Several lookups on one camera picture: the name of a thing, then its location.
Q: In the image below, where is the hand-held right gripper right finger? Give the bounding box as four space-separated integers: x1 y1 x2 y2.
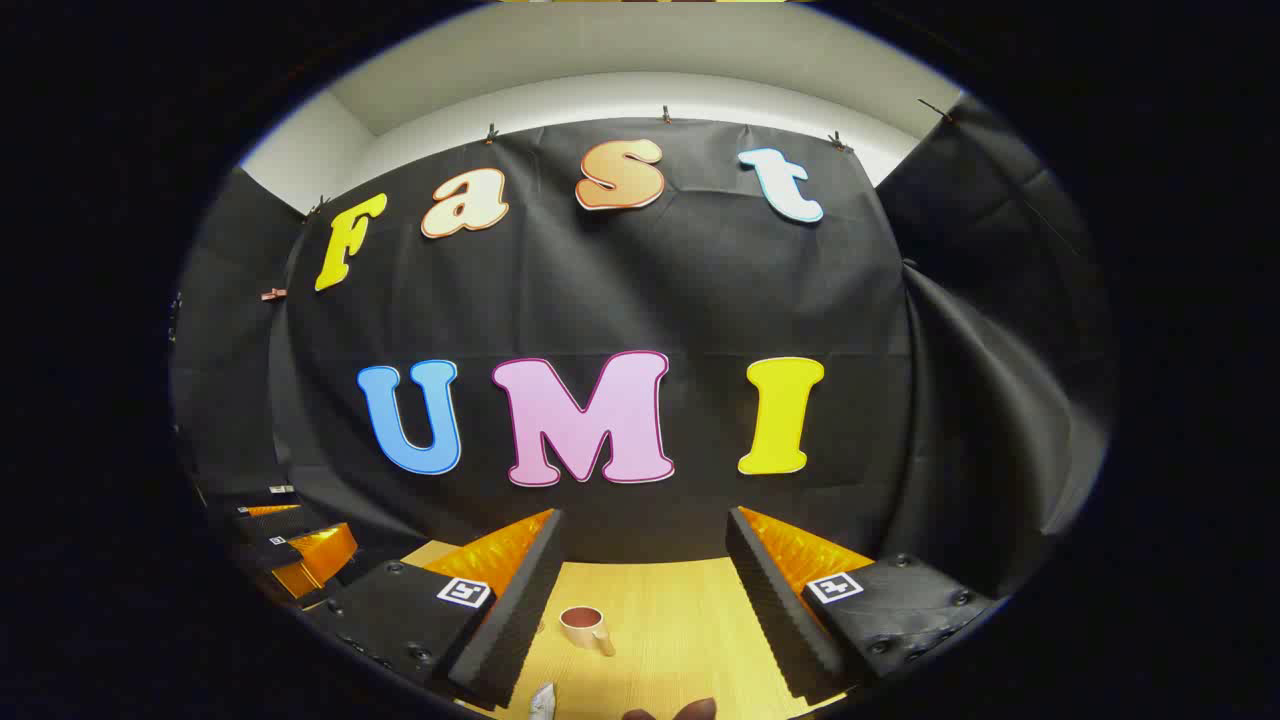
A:
725 505 1002 703

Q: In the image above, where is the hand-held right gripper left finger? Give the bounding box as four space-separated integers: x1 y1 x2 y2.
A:
300 508 566 712

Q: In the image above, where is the beige cup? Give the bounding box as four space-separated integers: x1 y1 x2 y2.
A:
558 605 617 658

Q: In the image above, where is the wooden desktop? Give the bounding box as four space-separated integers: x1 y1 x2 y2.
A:
400 540 861 720

